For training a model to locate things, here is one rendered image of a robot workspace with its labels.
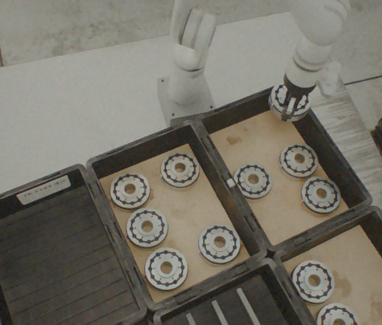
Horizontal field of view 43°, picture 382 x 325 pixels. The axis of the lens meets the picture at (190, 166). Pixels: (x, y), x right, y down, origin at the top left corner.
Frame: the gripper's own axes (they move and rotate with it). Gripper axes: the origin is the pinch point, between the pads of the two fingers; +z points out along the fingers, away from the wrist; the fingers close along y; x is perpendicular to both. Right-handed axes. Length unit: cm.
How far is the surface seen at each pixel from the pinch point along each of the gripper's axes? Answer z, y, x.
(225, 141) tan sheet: 17.3, 4.7, -12.4
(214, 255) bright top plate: 14.2, 37.1, -5.2
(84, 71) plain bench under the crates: 30, -10, -64
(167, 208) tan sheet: 17.3, 29.0, -20.4
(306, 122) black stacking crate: 10.6, -5.3, 6.6
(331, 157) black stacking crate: 10.4, 3.0, 15.2
